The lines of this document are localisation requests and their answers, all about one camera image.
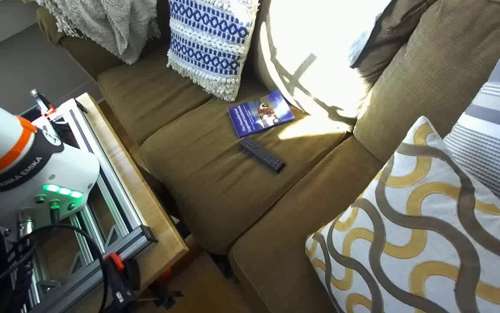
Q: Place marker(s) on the brown fabric sofa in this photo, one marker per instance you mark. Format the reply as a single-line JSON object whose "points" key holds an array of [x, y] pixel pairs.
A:
{"points": [[422, 58]]}

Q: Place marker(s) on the white robot base with orange ring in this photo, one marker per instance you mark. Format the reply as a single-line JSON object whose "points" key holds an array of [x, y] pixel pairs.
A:
{"points": [[38, 172]]}

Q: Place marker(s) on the black orange clamp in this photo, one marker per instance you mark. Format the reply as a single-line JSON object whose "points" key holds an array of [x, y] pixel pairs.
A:
{"points": [[123, 284]]}

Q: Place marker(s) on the yellow grey wave pillow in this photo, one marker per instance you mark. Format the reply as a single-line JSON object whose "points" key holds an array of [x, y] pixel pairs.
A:
{"points": [[422, 237]]}

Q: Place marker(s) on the aluminium frame mount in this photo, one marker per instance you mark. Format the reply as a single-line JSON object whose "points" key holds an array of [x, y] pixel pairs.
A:
{"points": [[85, 256]]}

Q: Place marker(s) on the black remote control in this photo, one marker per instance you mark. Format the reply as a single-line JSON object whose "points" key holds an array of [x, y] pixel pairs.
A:
{"points": [[262, 155]]}

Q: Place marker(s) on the blue book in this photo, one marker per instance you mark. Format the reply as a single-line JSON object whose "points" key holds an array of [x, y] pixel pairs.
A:
{"points": [[259, 115]]}

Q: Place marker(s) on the cream knitted blanket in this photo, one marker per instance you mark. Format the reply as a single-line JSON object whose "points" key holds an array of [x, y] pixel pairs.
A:
{"points": [[120, 26]]}

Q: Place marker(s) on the blue white patterned pillow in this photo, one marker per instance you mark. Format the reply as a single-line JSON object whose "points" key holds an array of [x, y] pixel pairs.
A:
{"points": [[210, 40]]}

